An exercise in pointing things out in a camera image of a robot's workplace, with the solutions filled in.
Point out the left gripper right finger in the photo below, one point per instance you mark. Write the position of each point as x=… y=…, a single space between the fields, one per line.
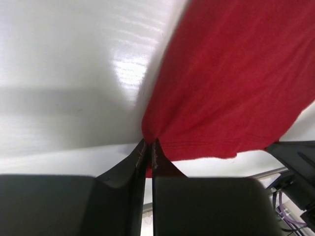
x=213 y=206

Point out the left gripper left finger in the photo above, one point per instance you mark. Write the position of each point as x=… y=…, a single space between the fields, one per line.
x=110 y=204

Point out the dark red t-shirt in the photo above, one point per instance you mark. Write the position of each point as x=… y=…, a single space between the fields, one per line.
x=235 y=77

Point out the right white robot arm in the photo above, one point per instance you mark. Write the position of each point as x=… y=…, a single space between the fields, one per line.
x=298 y=181

